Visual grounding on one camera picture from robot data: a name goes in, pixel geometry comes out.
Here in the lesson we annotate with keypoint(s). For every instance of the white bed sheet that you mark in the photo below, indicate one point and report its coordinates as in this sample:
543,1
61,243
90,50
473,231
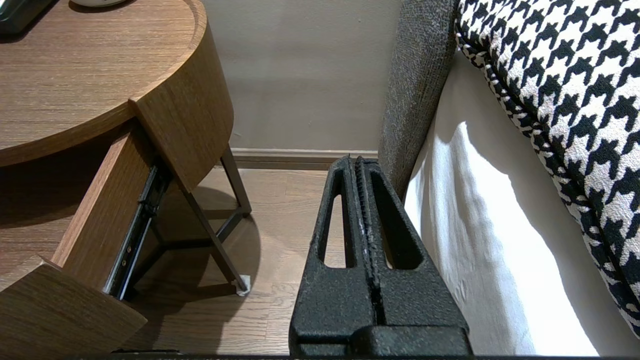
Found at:
490,250

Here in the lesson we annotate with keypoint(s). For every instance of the black white desk telephone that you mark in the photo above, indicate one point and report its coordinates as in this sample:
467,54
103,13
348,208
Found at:
20,12

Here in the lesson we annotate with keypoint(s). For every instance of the curved wooden table drawer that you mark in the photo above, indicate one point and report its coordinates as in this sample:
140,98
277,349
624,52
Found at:
100,220

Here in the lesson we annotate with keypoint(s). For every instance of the black white houndstooth pillow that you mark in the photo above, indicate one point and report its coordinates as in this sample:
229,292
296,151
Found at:
575,100

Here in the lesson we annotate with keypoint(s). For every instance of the white round puck speaker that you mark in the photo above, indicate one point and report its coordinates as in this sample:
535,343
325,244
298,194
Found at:
100,2

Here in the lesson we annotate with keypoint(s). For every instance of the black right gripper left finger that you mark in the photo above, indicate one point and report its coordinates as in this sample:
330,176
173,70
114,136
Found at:
330,300

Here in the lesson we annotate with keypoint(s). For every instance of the grey fabric headboard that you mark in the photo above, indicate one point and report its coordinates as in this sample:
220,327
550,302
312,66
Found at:
415,90

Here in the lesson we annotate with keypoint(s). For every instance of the round wooden bedside table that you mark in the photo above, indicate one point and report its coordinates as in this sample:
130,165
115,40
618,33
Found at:
100,65

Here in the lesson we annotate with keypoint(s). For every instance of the grey skirting board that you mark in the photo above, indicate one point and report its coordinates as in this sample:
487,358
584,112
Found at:
300,159

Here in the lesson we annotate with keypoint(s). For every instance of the black metal table legs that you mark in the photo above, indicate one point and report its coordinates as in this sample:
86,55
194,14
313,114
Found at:
235,182

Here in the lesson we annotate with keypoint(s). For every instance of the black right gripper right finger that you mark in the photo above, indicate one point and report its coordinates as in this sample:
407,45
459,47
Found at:
420,300

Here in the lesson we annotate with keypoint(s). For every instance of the black drawer slide rail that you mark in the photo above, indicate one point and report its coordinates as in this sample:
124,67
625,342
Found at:
137,235

